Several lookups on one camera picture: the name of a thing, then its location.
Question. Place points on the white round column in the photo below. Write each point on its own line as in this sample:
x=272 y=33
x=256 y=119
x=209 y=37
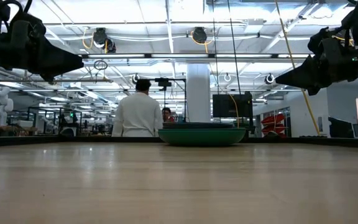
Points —
x=198 y=93

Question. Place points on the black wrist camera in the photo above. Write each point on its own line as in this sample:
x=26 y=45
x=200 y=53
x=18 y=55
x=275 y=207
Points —
x=26 y=29
x=328 y=42

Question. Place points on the black camera on stand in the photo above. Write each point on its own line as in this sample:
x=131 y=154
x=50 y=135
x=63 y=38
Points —
x=164 y=83

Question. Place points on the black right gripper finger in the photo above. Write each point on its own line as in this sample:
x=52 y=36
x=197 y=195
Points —
x=312 y=88
x=303 y=76

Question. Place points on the person in white top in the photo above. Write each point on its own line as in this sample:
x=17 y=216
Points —
x=138 y=115

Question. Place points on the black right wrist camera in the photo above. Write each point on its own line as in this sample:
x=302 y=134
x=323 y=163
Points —
x=328 y=42

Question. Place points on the black monitor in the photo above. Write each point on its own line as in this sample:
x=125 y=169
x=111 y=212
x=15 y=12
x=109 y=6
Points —
x=232 y=105

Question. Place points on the black station frame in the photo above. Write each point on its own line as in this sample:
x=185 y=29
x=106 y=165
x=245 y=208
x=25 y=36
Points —
x=184 y=99

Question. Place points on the person in red top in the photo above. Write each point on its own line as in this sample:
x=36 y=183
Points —
x=167 y=114

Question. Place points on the wooden workbench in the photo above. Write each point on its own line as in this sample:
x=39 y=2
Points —
x=17 y=128

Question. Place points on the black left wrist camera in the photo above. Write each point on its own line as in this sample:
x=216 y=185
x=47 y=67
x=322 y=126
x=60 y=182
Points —
x=26 y=29

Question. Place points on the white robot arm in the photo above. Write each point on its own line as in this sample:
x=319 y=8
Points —
x=0 y=105

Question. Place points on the black aluminium table frame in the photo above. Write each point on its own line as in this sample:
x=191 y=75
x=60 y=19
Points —
x=73 y=140

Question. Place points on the large green plastic plate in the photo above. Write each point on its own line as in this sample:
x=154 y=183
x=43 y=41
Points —
x=202 y=137

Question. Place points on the red shelf rack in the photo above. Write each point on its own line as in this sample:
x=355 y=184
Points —
x=273 y=124

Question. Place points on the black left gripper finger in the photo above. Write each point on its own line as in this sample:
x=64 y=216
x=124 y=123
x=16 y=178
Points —
x=57 y=59
x=57 y=71

